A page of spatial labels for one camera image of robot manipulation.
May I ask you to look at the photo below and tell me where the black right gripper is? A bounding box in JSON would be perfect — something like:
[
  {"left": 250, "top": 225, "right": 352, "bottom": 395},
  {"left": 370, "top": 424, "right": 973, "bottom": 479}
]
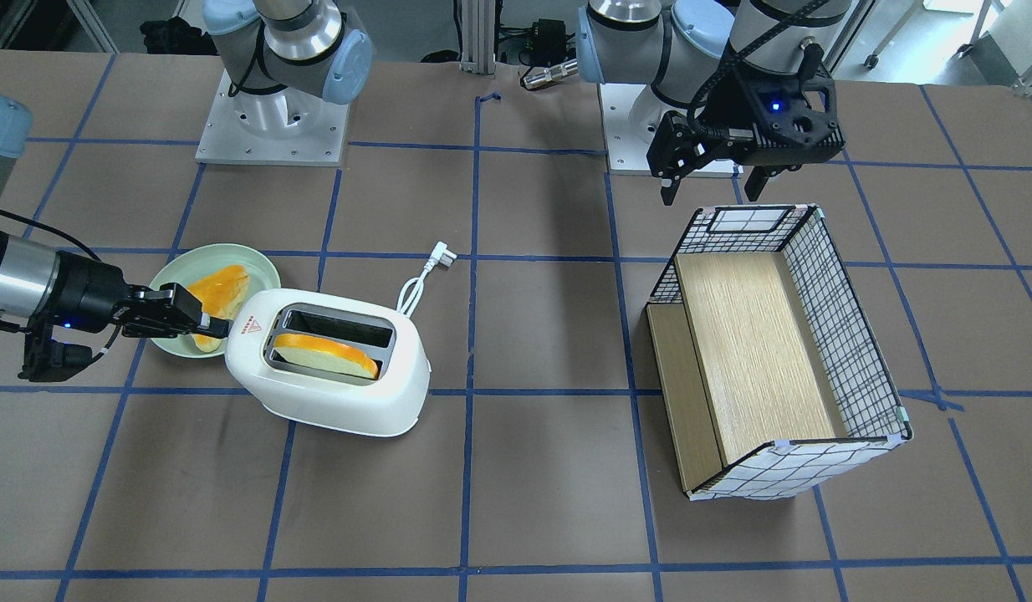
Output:
[{"left": 51, "top": 251, "right": 232, "bottom": 339}]

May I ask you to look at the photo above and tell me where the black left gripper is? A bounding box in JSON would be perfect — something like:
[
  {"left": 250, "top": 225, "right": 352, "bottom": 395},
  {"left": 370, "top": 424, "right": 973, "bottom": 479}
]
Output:
[{"left": 646, "top": 65, "right": 847, "bottom": 207}]

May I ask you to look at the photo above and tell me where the white toaster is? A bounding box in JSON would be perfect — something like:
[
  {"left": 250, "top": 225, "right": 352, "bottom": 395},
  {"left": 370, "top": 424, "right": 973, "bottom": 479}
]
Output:
[{"left": 224, "top": 288, "right": 431, "bottom": 437}]

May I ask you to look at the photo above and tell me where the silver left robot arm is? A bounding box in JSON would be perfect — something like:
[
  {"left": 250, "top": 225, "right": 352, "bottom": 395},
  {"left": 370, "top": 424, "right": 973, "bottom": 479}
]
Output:
[{"left": 576, "top": 1, "right": 850, "bottom": 205}]

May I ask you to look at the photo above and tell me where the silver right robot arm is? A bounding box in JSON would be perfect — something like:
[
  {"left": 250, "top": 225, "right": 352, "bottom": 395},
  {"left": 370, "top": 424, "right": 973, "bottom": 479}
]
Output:
[{"left": 0, "top": 95, "right": 232, "bottom": 382}]

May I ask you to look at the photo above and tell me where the bread slice in toaster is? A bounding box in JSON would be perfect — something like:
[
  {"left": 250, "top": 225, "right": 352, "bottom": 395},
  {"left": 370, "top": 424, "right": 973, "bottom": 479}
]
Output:
[{"left": 273, "top": 332, "right": 380, "bottom": 380}]

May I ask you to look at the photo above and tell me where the triangular bread on plate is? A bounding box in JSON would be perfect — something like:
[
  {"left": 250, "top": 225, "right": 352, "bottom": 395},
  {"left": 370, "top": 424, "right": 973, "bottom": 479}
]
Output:
[{"left": 187, "top": 264, "right": 251, "bottom": 320}]

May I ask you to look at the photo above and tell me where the green plate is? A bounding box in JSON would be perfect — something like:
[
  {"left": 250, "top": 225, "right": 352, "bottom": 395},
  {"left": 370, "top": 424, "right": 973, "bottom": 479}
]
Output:
[{"left": 151, "top": 243, "right": 280, "bottom": 321}]

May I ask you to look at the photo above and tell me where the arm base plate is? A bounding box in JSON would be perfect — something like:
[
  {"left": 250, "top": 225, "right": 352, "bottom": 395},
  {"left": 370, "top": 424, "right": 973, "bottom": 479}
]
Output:
[
  {"left": 598, "top": 84, "right": 744, "bottom": 176},
  {"left": 195, "top": 72, "right": 350, "bottom": 167}
]

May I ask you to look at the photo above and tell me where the white toaster power cable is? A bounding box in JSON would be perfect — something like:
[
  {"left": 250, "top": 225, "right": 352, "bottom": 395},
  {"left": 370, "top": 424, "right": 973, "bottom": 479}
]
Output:
[{"left": 396, "top": 242, "right": 456, "bottom": 318}]

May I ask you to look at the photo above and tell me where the wire grid storage box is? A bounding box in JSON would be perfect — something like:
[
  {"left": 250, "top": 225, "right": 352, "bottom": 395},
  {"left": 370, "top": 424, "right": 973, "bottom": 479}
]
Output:
[{"left": 646, "top": 205, "right": 914, "bottom": 502}]

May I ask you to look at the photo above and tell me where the aluminium frame post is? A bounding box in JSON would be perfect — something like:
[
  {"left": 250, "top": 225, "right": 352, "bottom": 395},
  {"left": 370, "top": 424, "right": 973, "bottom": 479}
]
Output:
[{"left": 452, "top": 1, "right": 499, "bottom": 80}]

